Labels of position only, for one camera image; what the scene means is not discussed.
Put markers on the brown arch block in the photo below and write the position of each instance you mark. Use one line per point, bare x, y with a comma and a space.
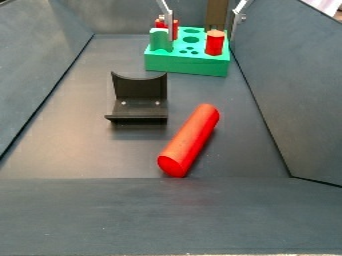
216, 14

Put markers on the long red cylinder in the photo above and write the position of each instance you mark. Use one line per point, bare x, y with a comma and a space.
185, 146

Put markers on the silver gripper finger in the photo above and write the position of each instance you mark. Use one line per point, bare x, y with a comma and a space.
240, 15
169, 17

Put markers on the green shape sorter block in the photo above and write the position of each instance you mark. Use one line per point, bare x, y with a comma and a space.
188, 58

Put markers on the green arch peg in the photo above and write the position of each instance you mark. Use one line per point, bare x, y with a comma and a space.
160, 40

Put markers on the red square peg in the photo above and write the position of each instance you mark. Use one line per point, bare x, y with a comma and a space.
161, 24

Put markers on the red hexagonal peg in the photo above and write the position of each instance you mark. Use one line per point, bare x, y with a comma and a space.
214, 42

